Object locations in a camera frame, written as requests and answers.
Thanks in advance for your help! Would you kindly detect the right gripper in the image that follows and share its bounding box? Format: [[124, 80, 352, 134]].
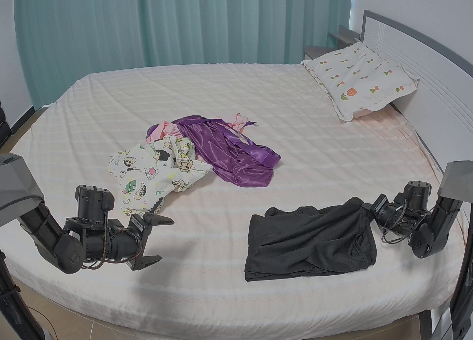
[[360, 193, 404, 228]]

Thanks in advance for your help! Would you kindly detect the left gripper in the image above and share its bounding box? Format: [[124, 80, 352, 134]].
[[107, 212, 175, 271]]

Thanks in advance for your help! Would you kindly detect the black T-shirt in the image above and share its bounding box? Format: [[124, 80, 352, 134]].
[[244, 197, 378, 282]]

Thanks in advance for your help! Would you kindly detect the bed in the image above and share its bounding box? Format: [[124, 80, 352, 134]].
[[0, 9, 473, 335]]

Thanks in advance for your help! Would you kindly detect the white printed pyjama top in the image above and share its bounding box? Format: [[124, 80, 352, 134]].
[[107, 135, 215, 218]]

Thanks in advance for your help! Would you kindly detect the pink garment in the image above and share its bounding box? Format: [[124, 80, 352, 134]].
[[146, 112, 258, 144]]

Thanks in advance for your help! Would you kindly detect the purple satin garment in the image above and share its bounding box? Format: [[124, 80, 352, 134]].
[[147, 115, 282, 189]]

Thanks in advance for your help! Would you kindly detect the white printed pillow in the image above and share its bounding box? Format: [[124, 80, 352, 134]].
[[301, 41, 420, 122]]

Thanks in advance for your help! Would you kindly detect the grey bedside table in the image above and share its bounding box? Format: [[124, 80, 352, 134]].
[[304, 25, 361, 61]]

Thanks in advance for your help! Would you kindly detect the blue-green curtain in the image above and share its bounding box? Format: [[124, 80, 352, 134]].
[[15, 0, 354, 111]]

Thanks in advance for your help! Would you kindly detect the black cable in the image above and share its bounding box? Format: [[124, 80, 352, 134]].
[[83, 239, 143, 270], [381, 226, 411, 245]]

